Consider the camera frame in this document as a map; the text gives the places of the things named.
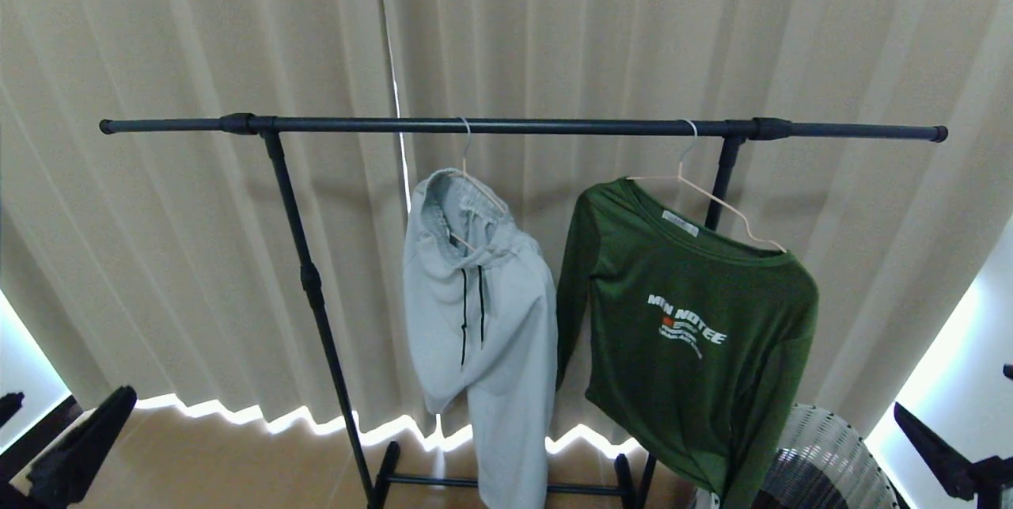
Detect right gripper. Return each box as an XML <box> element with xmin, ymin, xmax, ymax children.
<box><xmin>893</xmin><ymin>402</ymin><xmax>1013</xmax><ymax>509</ymax></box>

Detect green garment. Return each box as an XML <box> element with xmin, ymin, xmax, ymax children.
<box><xmin>556</xmin><ymin>178</ymin><xmax>820</xmax><ymax>509</ymax></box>

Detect pink clothes hanger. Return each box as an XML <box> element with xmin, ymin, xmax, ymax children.
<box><xmin>445</xmin><ymin>117</ymin><xmax>509</xmax><ymax>253</ymax></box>
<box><xmin>625</xmin><ymin>120</ymin><xmax>788</xmax><ymax>254</ymax></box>

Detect pale grey shorts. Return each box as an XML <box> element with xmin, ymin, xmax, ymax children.
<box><xmin>403</xmin><ymin>169</ymin><xmax>560</xmax><ymax>509</ymax></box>

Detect white laundry basket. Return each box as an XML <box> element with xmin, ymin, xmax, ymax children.
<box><xmin>689</xmin><ymin>404</ymin><xmax>903</xmax><ymax>509</ymax></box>

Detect black clothes rack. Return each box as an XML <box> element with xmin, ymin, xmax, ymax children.
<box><xmin>99</xmin><ymin>113</ymin><xmax>949</xmax><ymax>509</ymax></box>

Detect beige curtain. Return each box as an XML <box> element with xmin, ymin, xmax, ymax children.
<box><xmin>0</xmin><ymin>0</ymin><xmax>1013</xmax><ymax>454</ymax></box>

